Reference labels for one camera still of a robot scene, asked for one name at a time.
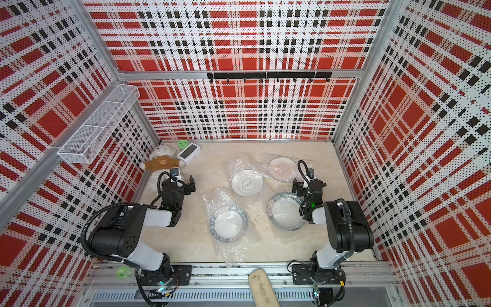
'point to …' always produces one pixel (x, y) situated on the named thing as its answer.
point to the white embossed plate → (247, 182)
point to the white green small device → (189, 153)
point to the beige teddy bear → (163, 158)
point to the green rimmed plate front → (228, 223)
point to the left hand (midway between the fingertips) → (184, 176)
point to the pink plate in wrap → (282, 168)
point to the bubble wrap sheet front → (233, 252)
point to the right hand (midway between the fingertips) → (307, 178)
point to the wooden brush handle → (263, 292)
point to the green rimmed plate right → (283, 210)
